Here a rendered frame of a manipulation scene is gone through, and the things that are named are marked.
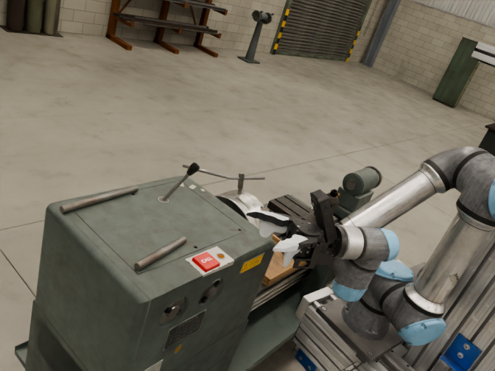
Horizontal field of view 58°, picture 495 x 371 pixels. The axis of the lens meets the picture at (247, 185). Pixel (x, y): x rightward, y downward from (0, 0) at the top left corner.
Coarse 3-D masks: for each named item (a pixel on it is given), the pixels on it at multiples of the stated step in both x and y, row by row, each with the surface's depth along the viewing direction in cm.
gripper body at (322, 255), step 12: (300, 228) 92; (312, 228) 94; (336, 228) 97; (324, 240) 95; (336, 240) 96; (300, 252) 93; (312, 252) 93; (324, 252) 97; (336, 252) 96; (312, 264) 94; (324, 264) 98
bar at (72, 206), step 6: (132, 186) 147; (108, 192) 140; (114, 192) 141; (120, 192) 143; (126, 192) 145; (132, 192) 147; (90, 198) 134; (96, 198) 136; (102, 198) 137; (108, 198) 139; (66, 204) 128; (72, 204) 129; (78, 204) 130; (84, 204) 132; (90, 204) 134; (60, 210) 127; (66, 210) 127; (72, 210) 129
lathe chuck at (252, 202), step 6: (228, 192) 177; (234, 192) 177; (246, 192) 178; (240, 198) 172; (246, 198) 173; (252, 198) 175; (246, 204) 170; (252, 204) 171; (258, 204) 173; (252, 210) 169; (258, 210) 171; (258, 222) 168
